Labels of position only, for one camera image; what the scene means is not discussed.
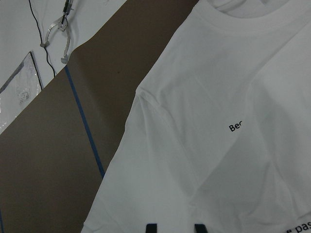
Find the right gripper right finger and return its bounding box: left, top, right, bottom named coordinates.
left=194, top=223, right=208, bottom=233

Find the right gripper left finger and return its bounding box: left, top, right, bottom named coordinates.
left=145, top=223, right=157, bottom=233

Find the white long-sleeve printed shirt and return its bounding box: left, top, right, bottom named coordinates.
left=82, top=0, right=311, bottom=233

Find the clear plastic bag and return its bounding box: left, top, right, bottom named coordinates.
left=0, top=52, right=42, bottom=133

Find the thin black wire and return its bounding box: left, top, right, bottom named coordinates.
left=28, top=0, right=57, bottom=76

